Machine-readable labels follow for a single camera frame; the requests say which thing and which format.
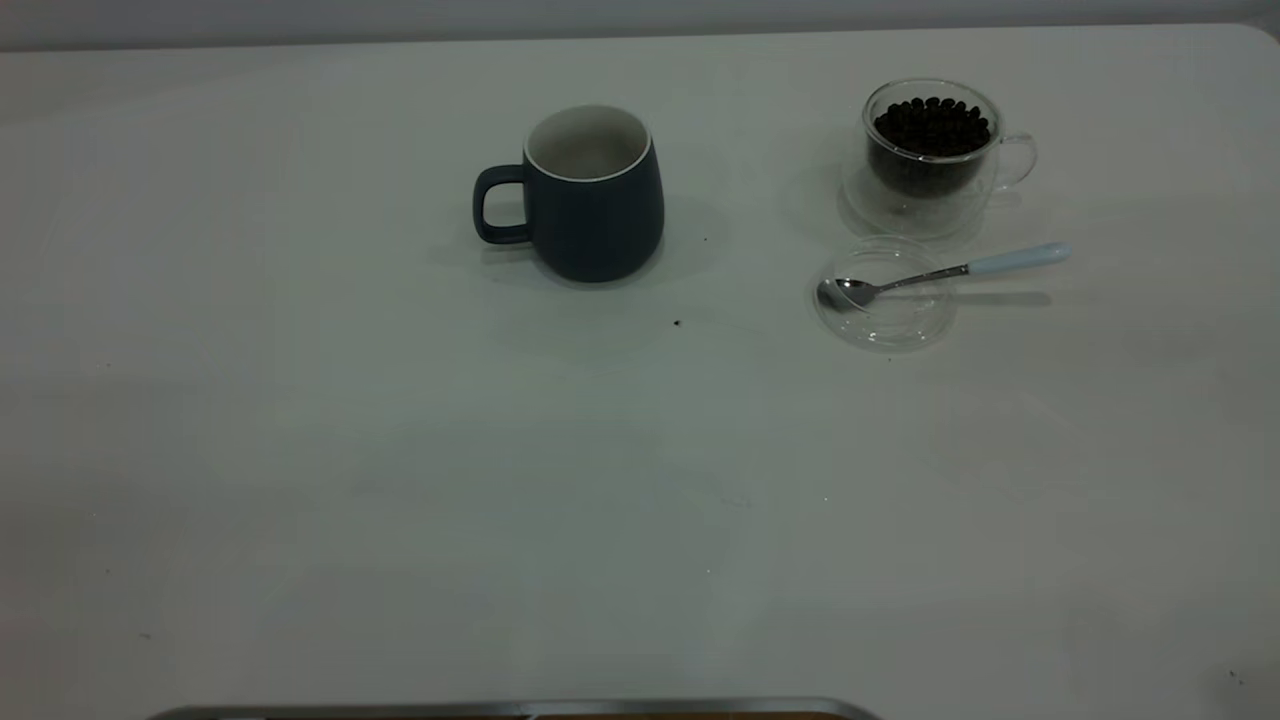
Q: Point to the dark blue-grey ceramic mug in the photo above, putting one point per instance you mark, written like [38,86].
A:
[600,225]

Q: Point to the clear round glass lid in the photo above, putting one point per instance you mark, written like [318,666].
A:
[890,325]

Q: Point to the dark coffee beans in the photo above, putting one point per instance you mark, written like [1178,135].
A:
[930,130]

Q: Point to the clear double-wall glass cup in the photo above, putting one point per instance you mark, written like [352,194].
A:
[932,208]

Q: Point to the silver metal frame edge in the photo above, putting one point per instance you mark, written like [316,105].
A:
[500,710]

